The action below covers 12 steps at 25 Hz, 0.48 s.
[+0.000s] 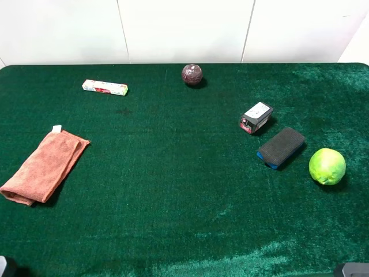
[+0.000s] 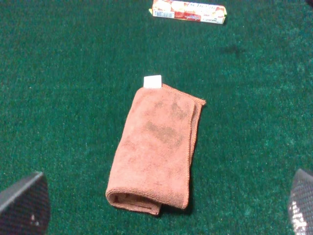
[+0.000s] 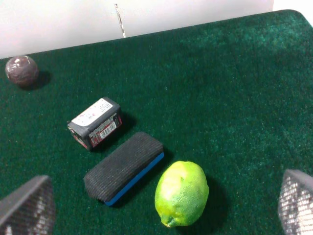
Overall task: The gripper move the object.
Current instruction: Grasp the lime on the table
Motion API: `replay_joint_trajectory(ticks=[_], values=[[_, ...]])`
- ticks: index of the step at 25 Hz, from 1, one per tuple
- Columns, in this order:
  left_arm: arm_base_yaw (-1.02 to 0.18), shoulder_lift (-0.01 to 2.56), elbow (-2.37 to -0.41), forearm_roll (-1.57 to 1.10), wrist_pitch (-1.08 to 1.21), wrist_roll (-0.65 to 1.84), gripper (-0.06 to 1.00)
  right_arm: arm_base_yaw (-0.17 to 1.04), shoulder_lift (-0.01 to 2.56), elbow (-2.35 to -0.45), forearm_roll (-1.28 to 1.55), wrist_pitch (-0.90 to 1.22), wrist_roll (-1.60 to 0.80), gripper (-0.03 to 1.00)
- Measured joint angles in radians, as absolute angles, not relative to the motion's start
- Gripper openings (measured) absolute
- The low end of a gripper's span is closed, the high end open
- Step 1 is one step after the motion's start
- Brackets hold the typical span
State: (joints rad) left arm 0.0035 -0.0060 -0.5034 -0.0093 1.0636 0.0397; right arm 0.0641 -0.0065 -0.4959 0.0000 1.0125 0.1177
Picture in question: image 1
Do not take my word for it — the black blue board eraser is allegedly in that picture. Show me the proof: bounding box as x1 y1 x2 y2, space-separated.
257 128 305 170

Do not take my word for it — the white red toothpaste box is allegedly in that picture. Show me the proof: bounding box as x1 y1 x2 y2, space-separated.
82 80 129 96

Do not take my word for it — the folded orange cloth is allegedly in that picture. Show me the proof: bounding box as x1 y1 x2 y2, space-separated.
1 125 90 206

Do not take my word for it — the green round fruit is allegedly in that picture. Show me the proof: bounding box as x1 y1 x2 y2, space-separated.
308 148 346 186

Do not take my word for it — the dark maroon ball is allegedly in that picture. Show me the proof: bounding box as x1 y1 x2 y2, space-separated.
181 64 203 85

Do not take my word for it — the green velvet table cover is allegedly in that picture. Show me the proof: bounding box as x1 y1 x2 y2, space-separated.
1 63 368 276

